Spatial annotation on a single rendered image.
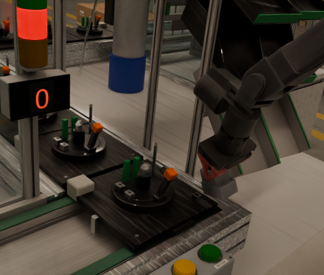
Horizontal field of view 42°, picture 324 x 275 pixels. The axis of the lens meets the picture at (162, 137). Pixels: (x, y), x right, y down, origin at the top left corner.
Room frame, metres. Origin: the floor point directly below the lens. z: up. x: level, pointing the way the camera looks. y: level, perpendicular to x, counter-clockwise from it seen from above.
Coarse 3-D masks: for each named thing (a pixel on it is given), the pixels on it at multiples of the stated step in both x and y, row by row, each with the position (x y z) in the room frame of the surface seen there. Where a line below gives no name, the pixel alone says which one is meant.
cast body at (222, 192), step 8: (208, 168) 0.77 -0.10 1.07; (224, 168) 0.77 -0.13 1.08; (224, 176) 0.76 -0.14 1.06; (208, 184) 0.76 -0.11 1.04; (216, 184) 0.74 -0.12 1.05; (224, 184) 0.74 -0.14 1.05; (232, 184) 0.75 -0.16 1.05; (208, 192) 0.76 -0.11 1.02; (216, 192) 0.75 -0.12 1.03; (224, 192) 0.74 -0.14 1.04; (232, 192) 0.75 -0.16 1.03
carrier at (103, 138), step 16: (64, 128) 0.98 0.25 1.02; (80, 128) 0.96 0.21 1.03; (48, 144) 0.98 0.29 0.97; (64, 144) 0.92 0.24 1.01; (80, 144) 0.96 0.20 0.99; (96, 144) 0.97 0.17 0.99; (112, 144) 1.02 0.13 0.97; (48, 160) 0.90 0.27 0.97; (64, 160) 0.90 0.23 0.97; (80, 160) 0.90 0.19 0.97; (96, 160) 0.92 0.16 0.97; (112, 160) 0.93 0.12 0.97; (64, 176) 0.83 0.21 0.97; (96, 176) 0.87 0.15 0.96
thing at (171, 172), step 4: (160, 168) 0.75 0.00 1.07; (164, 168) 0.76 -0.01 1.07; (172, 168) 0.75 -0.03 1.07; (164, 172) 0.74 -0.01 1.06; (168, 172) 0.73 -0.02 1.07; (172, 172) 0.74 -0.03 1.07; (176, 172) 0.74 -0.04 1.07; (168, 176) 0.73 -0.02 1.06; (172, 176) 0.73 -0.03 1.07; (164, 180) 0.74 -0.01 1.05; (168, 180) 0.73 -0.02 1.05; (160, 184) 0.75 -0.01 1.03; (164, 184) 0.74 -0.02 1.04; (168, 184) 0.75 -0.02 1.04; (160, 188) 0.75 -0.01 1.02; (164, 188) 0.74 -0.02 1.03; (160, 192) 0.75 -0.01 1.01; (164, 192) 0.75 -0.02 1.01; (160, 196) 0.75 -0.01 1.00
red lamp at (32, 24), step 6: (18, 12) 0.72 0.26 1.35; (24, 12) 0.72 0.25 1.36; (30, 12) 0.72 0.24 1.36; (36, 12) 0.72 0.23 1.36; (42, 12) 0.73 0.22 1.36; (18, 18) 0.72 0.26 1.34; (24, 18) 0.72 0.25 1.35; (30, 18) 0.72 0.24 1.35; (36, 18) 0.72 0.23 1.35; (42, 18) 0.73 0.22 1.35; (18, 24) 0.72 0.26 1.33; (24, 24) 0.72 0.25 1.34; (30, 24) 0.72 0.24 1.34; (36, 24) 0.72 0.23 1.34; (42, 24) 0.73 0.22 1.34; (18, 30) 0.73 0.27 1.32; (24, 30) 0.72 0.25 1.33; (30, 30) 0.72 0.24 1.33; (36, 30) 0.72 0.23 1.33; (42, 30) 0.73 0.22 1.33; (24, 36) 0.72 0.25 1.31; (30, 36) 0.72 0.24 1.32; (36, 36) 0.72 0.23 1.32; (42, 36) 0.73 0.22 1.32
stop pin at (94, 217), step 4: (92, 216) 0.70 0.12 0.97; (96, 216) 0.70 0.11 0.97; (92, 220) 0.70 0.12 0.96; (96, 220) 0.70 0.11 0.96; (92, 224) 0.70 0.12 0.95; (96, 224) 0.70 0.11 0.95; (92, 228) 0.70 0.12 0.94; (96, 228) 0.70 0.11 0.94; (92, 232) 0.70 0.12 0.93; (96, 232) 0.70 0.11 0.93
